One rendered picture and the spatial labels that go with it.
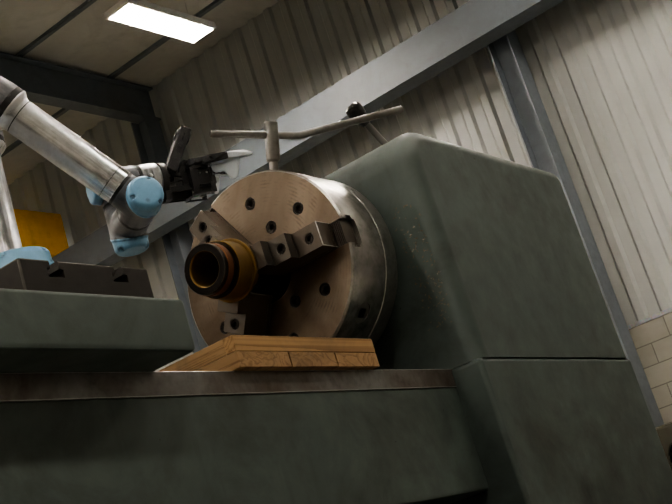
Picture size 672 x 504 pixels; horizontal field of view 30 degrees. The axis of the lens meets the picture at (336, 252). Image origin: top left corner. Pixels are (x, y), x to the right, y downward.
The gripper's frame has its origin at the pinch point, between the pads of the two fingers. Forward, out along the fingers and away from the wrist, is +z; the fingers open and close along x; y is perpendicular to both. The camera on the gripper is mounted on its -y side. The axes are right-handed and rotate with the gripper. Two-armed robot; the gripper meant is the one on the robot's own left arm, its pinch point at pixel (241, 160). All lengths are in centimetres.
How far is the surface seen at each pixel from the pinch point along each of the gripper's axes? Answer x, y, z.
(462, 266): 88, 45, -7
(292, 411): 110, 62, -50
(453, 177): 82, 30, 0
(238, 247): 87, 37, -42
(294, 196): 85, 30, -30
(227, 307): 81, 44, -43
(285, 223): 83, 33, -32
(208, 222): 75, 30, -41
